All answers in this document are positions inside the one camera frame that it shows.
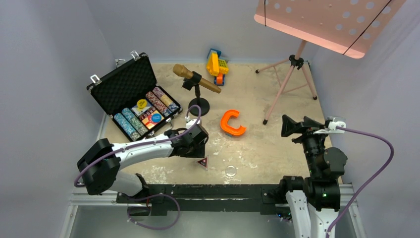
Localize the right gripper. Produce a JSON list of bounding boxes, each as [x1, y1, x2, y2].
[[281, 113, 330, 174]]

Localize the triangular dealer button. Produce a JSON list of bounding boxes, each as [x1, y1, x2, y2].
[[196, 156, 209, 171]]

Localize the blue small blind button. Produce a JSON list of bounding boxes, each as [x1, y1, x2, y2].
[[151, 113, 163, 123]]

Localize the clear round button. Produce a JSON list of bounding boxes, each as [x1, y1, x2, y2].
[[225, 165, 237, 178]]

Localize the yellow big blind button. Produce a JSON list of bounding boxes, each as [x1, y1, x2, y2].
[[136, 99, 148, 109]]

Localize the black poker chip case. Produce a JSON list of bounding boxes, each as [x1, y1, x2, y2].
[[87, 51, 183, 142]]

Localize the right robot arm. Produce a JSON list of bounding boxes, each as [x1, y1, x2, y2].
[[278, 115, 348, 238]]

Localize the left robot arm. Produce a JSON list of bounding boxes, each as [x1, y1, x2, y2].
[[74, 124, 209, 203]]

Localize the red texas card deck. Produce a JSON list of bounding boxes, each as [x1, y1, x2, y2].
[[140, 110, 163, 129]]

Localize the orange C-shaped track piece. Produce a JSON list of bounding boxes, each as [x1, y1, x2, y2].
[[219, 110, 247, 137]]

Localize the black microphone stand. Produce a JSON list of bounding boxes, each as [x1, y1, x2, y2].
[[182, 71, 210, 116]]

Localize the red poker chip row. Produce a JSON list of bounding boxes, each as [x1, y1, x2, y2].
[[146, 92, 172, 117]]

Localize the purple yellow chip row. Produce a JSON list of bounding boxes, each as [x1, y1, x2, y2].
[[152, 87, 180, 112]]

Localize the blue card deck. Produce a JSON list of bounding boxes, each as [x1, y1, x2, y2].
[[131, 100, 152, 117]]

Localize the gold microphone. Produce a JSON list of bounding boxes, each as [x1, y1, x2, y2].
[[172, 64, 221, 94]]

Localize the toy brick truck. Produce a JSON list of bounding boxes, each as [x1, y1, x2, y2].
[[206, 48, 229, 86]]

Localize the pink music stand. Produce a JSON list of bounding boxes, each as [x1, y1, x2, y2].
[[254, 0, 405, 124]]

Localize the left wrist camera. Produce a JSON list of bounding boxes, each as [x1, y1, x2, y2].
[[185, 117, 201, 129]]

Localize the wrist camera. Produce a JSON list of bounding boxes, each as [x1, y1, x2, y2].
[[314, 117, 347, 134], [185, 117, 201, 129]]

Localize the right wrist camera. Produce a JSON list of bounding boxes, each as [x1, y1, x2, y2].
[[314, 117, 347, 134]]

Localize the black aluminium base frame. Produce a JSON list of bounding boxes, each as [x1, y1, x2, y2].
[[68, 177, 366, 238]]

